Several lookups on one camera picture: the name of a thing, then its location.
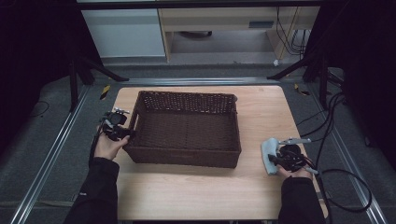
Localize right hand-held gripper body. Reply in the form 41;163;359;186
277;137;313;173

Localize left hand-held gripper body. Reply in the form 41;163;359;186
99;106;132;143

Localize light blue cloth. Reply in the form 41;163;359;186
261;137;280;176

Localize brown woven basket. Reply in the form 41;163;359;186
122;90;243;169

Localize person's right hand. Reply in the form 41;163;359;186
276;165;314;180

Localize person's left hand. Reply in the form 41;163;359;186
93;130;131;161

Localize black metal stand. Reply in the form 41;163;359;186
68;46;130;113
266;46;331;110

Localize white cabinet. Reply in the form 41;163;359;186
81;8;166;59

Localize dark curtain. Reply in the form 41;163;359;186
314;0;396;171
0;0;82;150

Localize dark object under desk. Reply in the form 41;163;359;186
179;31;213;39

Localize grey box under desk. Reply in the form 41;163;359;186
248;21;275;30

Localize left hand-held gripper black cable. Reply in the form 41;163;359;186
88;116;109;166

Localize hand-held gripper black cable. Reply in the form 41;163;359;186
88;116;109;166
306;166;374;224

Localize black floor cables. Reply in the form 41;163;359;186
295;91;347;169

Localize aluminium floor rail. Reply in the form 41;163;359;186
122;77;281;87
306;83;389;224
10;85;92;224

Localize thin black floor cable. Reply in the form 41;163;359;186
24;100;50;120

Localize right hand-held gripper black cable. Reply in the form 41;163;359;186
306;166;374;224

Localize hanging black cables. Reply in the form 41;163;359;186
275;7;311;57

